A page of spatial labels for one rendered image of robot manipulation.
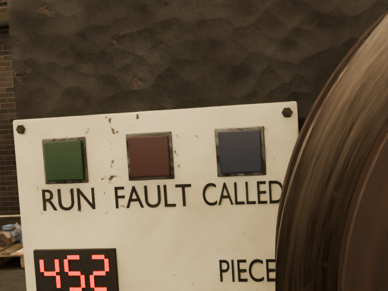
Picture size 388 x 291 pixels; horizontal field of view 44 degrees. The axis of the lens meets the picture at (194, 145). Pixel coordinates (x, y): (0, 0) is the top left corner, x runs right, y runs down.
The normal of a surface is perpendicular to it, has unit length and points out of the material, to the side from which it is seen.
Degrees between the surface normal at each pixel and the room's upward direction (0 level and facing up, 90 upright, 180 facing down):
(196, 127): 90
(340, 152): 90
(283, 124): 90
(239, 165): 90
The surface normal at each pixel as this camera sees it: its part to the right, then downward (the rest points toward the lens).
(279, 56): -0.16, 0.06
